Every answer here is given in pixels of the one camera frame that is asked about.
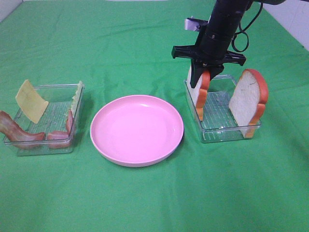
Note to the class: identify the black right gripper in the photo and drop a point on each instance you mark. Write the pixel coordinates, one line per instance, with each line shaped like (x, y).
(209, 49)

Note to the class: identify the toast bread slice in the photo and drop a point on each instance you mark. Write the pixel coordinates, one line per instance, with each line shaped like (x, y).
(199, 93)
(248, 101)

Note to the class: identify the green lettuce leaf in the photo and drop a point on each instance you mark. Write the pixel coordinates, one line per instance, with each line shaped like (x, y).
(75, 98)

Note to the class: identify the bacon strip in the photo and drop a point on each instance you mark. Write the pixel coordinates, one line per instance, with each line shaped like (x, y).
(14, 132)
(62, 135)

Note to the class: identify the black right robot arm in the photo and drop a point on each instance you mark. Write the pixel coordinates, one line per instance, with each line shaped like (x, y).
(225, 20)

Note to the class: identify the clear right bread tray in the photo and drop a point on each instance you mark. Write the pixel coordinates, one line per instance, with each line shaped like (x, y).
(218, 124)

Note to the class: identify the pink round plate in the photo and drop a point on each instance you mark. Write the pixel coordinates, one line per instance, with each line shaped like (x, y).
(137, 130)

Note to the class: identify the green tablecloth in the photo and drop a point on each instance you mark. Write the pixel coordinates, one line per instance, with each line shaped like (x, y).
(123, 48)

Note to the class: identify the clear left ingredient tray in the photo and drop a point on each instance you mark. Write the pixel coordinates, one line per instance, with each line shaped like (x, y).
(54, 118)

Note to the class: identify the yellow cheese slice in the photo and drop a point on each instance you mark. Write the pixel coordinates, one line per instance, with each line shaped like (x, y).
(30, 102)

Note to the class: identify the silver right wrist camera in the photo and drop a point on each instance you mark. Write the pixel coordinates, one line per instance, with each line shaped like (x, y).
(194, 24)

